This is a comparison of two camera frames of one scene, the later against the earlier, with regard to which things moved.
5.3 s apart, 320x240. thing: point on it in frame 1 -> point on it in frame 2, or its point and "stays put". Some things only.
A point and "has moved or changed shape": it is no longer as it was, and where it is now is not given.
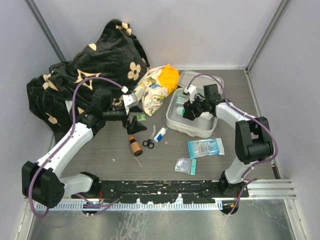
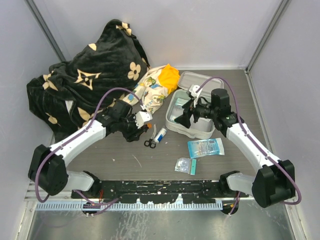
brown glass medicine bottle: [135, 147] -> [149, 125]
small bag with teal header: [188, 165] stays put
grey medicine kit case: [191, 107] stays put
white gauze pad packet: [206, 115] has moved or changed shape
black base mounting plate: [161, 191] stays put
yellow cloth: [169, 78] stays put
